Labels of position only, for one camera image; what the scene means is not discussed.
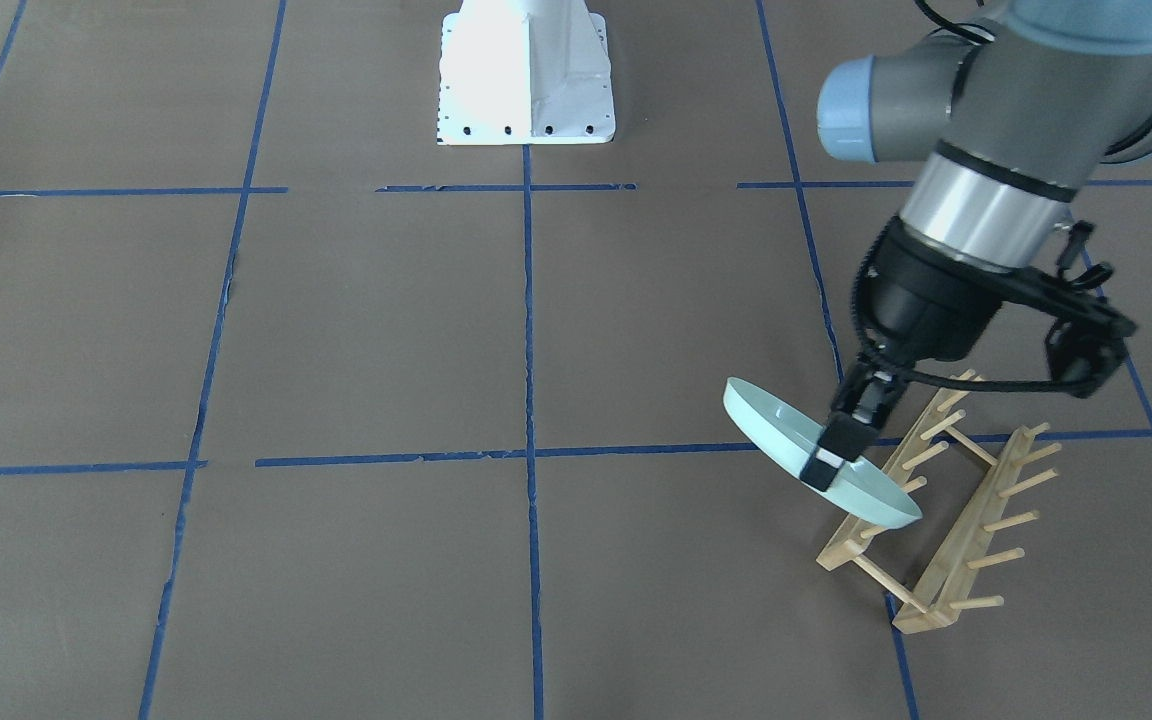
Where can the wooden dish rack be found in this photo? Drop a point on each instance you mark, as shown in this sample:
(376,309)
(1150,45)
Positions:
(930,568)

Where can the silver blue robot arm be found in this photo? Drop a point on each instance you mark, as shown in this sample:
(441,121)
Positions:
(1011,110)

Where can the white pedestal column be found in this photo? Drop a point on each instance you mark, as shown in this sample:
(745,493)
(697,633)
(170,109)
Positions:
(524,73)

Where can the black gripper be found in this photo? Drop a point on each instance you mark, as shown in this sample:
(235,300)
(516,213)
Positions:
(928,302)

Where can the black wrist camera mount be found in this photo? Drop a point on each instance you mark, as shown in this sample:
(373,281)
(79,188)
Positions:
(1086,342)

